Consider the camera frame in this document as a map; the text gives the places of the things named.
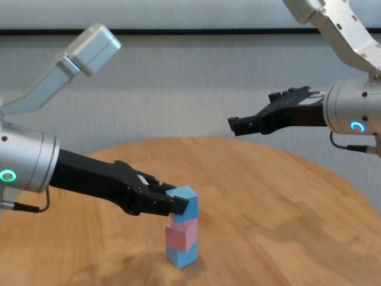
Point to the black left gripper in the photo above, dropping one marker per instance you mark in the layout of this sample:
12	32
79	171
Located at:
98	181

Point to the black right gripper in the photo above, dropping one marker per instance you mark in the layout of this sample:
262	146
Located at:
297	114

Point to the light blue cube block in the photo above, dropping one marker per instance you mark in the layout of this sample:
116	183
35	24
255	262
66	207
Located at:
181	256
190	205

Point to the pink cube block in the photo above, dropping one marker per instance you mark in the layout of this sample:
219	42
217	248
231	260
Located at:
180	235

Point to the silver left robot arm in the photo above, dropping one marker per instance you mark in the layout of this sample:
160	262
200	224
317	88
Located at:
23	161

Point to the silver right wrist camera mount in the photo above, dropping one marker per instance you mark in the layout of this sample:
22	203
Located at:
342	32

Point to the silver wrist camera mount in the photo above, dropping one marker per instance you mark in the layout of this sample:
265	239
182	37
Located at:
342	32
89	50

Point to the black wall rail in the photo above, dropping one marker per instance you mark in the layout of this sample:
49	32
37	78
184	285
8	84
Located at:
190	31

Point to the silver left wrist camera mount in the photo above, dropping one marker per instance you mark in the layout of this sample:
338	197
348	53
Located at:
89	50

